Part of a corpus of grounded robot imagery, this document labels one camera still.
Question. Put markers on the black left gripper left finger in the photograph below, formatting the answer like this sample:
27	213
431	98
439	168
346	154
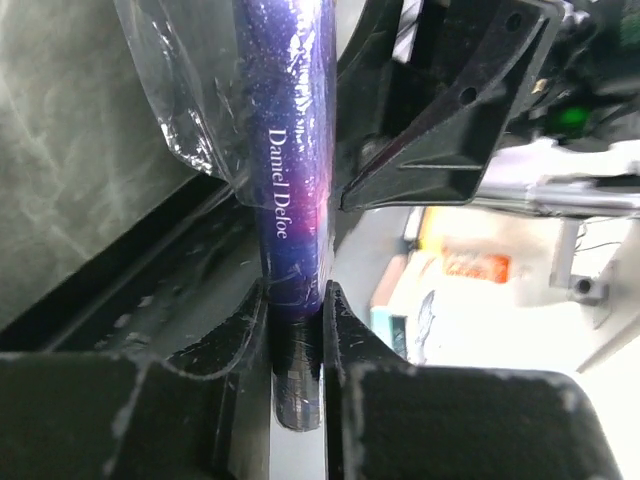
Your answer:
204	413

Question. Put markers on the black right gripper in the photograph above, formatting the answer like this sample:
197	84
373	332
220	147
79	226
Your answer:
434	122

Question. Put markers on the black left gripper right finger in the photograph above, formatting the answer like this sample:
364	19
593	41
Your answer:
389	419

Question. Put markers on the dark purple Crusoe book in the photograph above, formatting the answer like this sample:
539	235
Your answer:
245	91

